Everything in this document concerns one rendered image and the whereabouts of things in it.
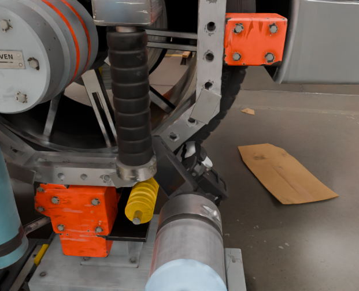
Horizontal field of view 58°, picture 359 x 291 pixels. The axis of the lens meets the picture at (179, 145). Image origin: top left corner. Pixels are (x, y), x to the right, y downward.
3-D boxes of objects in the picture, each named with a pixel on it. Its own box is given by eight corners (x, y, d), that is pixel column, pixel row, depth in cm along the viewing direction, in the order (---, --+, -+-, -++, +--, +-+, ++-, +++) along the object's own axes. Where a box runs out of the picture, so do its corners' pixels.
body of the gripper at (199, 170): (196, 200, 61) (195, 247, 50) (163, 171, 58) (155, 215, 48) (227, 177, 58) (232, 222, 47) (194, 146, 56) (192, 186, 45)
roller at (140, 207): (166, 159, 90) (166, 141, 88) (151, 233, 64) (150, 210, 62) (145, 159, 91) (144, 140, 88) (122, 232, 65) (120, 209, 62)
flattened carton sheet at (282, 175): (279, 146, 201) (279, 141, 199) (338, 198, 153) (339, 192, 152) (234, 151, 194) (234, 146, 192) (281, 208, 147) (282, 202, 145)
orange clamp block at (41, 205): (48, 159, 69) (49, 193, 73) (31, 180, 62) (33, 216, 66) (81, 165, 69) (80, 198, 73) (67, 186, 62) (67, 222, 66)
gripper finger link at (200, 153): (189, 157, 62) (187, 183, 54) (183, 151, 61) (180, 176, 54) (207, 142, 60) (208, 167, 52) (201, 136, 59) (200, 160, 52)
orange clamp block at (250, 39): (219, 55, 56) (272, 56, 56) (222, 66, 49) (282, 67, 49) (222, 12, 53) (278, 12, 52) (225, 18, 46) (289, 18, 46)
